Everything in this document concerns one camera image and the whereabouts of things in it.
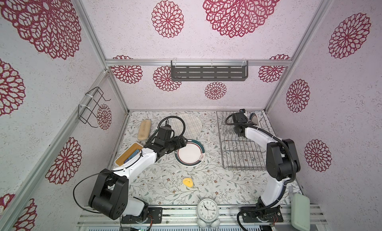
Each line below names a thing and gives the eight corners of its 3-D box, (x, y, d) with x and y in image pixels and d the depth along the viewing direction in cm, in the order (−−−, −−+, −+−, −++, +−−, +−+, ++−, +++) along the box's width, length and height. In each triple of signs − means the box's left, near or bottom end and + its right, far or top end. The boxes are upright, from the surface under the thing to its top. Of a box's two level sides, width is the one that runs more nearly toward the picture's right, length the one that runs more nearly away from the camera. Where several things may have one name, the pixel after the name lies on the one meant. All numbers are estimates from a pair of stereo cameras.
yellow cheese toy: (182, 187, 85) (182, 186, 83) (183, 179, 88) (182, 177, 86) (193, 187, 85) (193, 186, 83) (193, 179, 88) (193, 177, 86)
